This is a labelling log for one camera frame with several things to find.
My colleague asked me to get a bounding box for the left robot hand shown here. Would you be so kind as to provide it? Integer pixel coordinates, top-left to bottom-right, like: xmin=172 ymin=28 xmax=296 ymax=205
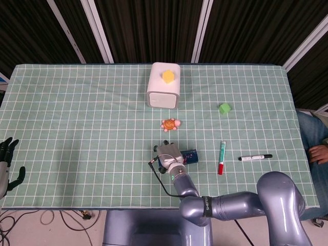
xmin=0 ymin=137 xmax=27 ymax=200

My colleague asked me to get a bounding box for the bystander's bare hand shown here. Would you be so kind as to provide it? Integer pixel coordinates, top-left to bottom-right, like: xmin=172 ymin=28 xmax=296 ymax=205
xmin=309 ymin=144 xmax=328 ymax=165

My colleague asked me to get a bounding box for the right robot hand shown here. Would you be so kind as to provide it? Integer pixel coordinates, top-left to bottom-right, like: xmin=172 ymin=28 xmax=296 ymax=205
xmin=153 ymin=139 xmax=186 ymax=174

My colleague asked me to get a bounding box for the blue pencil case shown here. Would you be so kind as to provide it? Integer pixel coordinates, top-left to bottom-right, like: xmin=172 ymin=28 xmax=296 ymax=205
xmin=158 ymin=148 xmax=199 ymax=166

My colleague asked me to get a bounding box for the person's leg in jeans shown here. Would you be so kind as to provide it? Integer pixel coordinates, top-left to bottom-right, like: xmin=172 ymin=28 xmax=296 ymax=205
xmin=296 ymin=109 xmax=328 ymax=221

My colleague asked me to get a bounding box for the pink orange turtle toy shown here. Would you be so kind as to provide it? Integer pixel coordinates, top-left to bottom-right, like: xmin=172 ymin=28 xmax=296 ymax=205
xmin=161 ymin=118 xmax=181 ymax=133

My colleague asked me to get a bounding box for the green marker red cap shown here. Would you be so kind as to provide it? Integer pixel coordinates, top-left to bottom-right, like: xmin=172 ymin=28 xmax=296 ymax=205
xmin=217 ymin=140 xmax=227 ymax=175

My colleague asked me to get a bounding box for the white marker black cap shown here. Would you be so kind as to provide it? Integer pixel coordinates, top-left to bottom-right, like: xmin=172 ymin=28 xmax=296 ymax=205
xmin=238 ymin=153 xmax=273 ymax=162

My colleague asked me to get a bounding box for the white cube cabinet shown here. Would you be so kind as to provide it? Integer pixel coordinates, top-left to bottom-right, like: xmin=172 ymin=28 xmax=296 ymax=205
xmin=146 ymin=61 xmax=181 ymax=110

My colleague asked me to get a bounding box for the green foam cube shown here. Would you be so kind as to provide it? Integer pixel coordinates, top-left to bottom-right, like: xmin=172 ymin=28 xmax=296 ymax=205
xmin=218 ymin=102 xmax=231 ymax=115

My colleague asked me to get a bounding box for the blue-grey robot torso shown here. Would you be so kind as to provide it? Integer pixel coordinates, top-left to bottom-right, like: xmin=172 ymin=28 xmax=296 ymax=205
xmin=102 ymin=209 xmax=213 ymax=246

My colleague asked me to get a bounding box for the yellow foam cube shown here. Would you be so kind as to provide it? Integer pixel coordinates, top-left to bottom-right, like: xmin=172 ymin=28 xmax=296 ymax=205
xmin=162 ymin=69 xmax=176 ymax=85

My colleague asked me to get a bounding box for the green checked tablecloth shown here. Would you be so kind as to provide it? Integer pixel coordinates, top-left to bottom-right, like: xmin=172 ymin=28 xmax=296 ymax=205
xmin=0 ymin=63 xmax=321 ymax=210

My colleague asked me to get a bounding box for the white blue board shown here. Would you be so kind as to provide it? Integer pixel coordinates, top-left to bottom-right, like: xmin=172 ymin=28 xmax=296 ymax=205
xmin=0 ymin=71 xmax=10 ymax=91

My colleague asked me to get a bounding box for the black pleated curtain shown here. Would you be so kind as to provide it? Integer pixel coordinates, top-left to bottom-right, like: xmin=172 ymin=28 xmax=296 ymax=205
xmin=0 ymin=0 xmax=328 ymax=111

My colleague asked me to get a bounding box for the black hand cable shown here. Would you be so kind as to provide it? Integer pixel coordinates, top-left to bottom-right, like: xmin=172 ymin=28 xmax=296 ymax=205
xmin=148 ymin=158 xmax=254 ymax=246

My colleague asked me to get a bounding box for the black floor cable bundle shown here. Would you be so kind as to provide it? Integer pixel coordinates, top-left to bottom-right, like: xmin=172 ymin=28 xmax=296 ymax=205
xmin=0 ymin=211 xmax=16 ymax=246

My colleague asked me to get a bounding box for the white frame post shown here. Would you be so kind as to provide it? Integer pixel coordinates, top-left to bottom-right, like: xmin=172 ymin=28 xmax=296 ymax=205
xmin=80 ymin=0 xmax=114 ymax=64
xmin=283 ymin=19 xmax=328 ymax=72
xmin=191 ymin=0 xmax=214 ymax=64
xmin=47 ymin=0 xmax=87 ymax=64

